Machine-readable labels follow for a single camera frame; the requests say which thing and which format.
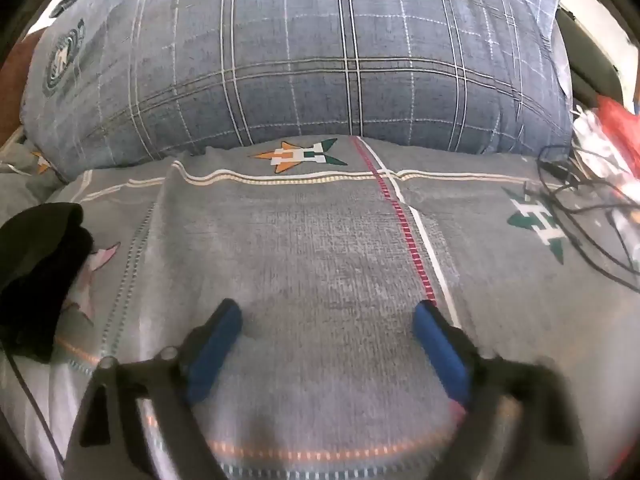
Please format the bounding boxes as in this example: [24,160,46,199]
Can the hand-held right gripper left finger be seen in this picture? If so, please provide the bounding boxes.
[62,299,244,480]

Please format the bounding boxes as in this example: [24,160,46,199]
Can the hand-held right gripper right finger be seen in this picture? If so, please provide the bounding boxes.
[411,300,591,480]

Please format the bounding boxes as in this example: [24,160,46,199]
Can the black pants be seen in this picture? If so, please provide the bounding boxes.
[0,202,96,363]

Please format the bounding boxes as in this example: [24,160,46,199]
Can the grey striped shirt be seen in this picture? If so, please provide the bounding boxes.
[0,135,640,480]

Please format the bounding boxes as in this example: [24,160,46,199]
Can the grey striped pillow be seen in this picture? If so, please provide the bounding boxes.
[0,142,68,206]

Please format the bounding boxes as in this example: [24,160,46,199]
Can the white plastic bag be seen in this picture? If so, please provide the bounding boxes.
[572,107,640,233]

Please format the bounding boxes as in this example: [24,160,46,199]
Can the red plastic bag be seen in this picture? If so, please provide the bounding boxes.
[597,96,640,161]

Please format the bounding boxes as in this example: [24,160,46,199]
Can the brown wooden headboard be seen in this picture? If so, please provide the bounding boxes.
[0,35,46,146]

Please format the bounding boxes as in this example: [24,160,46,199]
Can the black cable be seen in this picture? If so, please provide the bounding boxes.
[537,145,640,293]

